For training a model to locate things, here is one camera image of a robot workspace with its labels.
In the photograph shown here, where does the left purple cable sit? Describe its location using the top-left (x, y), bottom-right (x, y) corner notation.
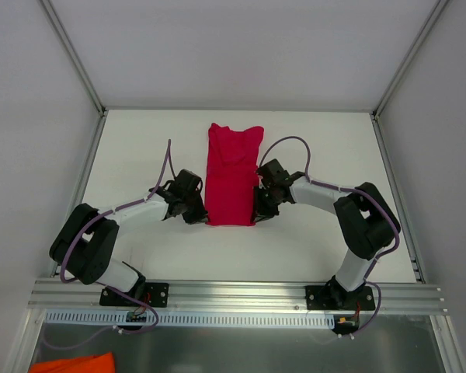
top-left (40, 138), bottom-right (172, 349)

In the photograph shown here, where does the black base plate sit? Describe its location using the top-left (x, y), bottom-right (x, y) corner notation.
top-left (99, 282), bottom-right (169, 308)
top-left (304, 284), bottom-right (376, 311)

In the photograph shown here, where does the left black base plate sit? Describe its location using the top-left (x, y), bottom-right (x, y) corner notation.
top-left (99, 282), bottom-right (169, 308)

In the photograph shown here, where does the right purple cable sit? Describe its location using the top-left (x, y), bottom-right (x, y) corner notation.
top-left (256, 135), bottom-right (402, 341)

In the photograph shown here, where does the slotted grey cable duct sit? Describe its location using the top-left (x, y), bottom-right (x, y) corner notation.
top-left (43, 309), bottom-right (335, 329)

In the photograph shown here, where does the right aluminium frame post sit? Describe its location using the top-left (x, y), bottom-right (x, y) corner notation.
top-left (371, 0), bottom-right (450, 117)

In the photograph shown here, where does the left aluminium frame post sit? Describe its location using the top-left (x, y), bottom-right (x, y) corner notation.
top-left (38, 0), bottom-right (106, 117)

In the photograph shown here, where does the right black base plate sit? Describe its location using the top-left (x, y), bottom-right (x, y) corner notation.
top-left (304, 284), bottom-right (376, 311)

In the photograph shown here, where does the purple cable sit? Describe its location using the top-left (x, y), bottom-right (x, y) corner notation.
top-left (256, 135), bottom-right (402, 341)
top-left (40, 138), bottom-right (172, 349)

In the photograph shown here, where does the orange folded t-shirt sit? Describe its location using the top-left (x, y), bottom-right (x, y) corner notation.
top-left (29, 353), bottom-right (116, 373)

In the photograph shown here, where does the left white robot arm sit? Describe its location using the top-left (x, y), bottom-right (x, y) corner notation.
top-left (49, 169), bottom-right (208, 305)

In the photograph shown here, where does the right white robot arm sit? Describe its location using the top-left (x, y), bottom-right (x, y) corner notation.
top-left (251, 159), bottom-right (401, 309)

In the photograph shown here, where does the aluminium mounting rail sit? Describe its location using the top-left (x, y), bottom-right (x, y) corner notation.
top-left (27, 278), bottom-right (448, 315)

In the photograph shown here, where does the aluminium frame post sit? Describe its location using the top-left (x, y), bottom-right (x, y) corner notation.
top-left (371, 0), bottom-right (450, 117)
top-left (38, 0), bottom-right (106, 117)

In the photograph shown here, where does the red t-shirt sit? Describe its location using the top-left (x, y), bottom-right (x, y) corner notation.
top-left (205, 123), bottom-right (264, 227)

